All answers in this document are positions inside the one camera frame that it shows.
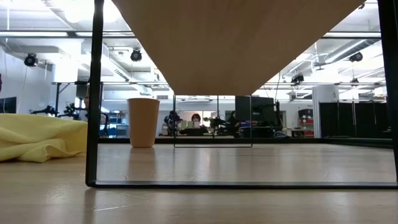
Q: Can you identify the orange plastic cup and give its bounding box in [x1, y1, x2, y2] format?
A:
[127, 98, 160, 149]

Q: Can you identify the black wall screen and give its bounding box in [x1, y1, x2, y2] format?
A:
[0, 96, 17, 114]

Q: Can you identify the person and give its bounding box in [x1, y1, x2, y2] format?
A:
[228, 110, 241, 138]
[77, 95, 91, 123]
[179, 113, 210, 136]

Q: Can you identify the red storage shelf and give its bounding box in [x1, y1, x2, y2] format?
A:
[298, 108, 314, 138]

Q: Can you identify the black room partition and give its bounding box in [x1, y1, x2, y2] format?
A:
[319, 101, 392, 139]

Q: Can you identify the white column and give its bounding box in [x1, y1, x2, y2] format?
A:
[312, 85, 340, 138]

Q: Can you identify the yellow cloth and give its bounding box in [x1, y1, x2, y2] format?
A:
[0, 113, 89, 164]

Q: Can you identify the black aluminium table frame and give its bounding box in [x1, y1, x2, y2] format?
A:
[98, 137, 394, 149]

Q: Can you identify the black monitor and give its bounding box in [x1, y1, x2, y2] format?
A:
[235, 95, 277, 127]

